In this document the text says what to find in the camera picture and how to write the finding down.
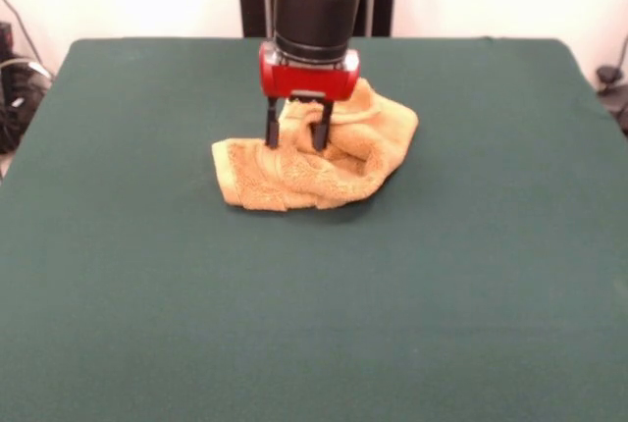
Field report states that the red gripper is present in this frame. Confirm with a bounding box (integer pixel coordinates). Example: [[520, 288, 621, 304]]
[[258, 41, 363, 152]]

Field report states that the tan terry towel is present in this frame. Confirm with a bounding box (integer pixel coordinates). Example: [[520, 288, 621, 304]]
[[211, 77, 421, 212]]

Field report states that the dark green table cloth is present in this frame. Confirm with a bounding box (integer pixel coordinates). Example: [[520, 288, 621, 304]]
[[0, 36, 628, 422]]

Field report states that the grey tripod base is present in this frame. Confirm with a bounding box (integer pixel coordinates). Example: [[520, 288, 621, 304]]
[[595, 33, 628, 137]]

